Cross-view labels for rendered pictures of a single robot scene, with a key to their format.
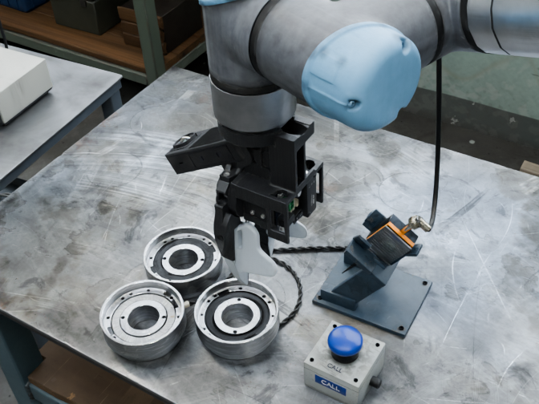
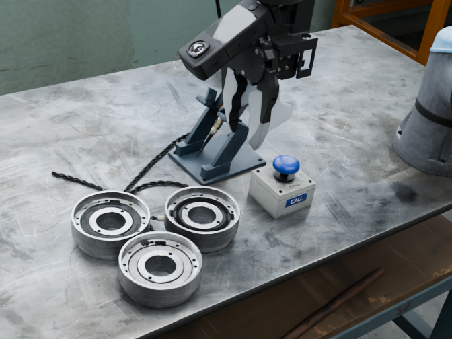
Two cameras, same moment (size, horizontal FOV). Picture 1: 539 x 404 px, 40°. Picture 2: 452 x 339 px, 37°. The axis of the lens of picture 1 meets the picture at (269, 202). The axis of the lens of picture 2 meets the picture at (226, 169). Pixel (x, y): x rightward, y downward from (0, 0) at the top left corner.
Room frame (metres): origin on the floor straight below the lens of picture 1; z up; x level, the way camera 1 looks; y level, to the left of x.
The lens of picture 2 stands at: (0.36, 0.74, 1.43)
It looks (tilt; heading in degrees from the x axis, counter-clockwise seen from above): 35 degrees down; 287
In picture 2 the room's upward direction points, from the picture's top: 7 degrees clockwise
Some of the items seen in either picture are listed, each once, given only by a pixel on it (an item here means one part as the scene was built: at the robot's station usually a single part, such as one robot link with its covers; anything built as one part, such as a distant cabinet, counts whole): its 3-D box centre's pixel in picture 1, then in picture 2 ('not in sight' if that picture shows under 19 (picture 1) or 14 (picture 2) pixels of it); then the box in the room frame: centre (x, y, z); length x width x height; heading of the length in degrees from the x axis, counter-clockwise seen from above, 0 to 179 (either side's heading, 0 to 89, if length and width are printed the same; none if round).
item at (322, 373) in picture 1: (348, 365); (284, 186); (0.52, -0.08, 0.82); 0.08 x 0.07 x 0.05; 56
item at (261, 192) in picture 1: (265, 167); (272, 29); (0.56, 0.00, 1.10); 0.09 x 0.08 x 0.12; 56
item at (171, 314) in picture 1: (144, 321); (160, 270); (0.61, 0.17, 0.82); 0.08 x 0.08 x 0.02
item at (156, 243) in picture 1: (184, 263); (110, 225); (0.71, 0.12, 0.82); 0.10 x 0.10 x 0.04
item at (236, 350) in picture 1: (237, 320); (201, 219); (0.60, 0.05, 0.82); 0.10 x 0.10 x 0.04
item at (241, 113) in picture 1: (256, 92); not in sight; (0.56, 0.01, 1.18); 0.08 x 0.08 x 0.05
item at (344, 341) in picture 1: (345, 349); (284, 173); (0.53, -0.08, 0.85); 0.04 x 0.04 x 0.05
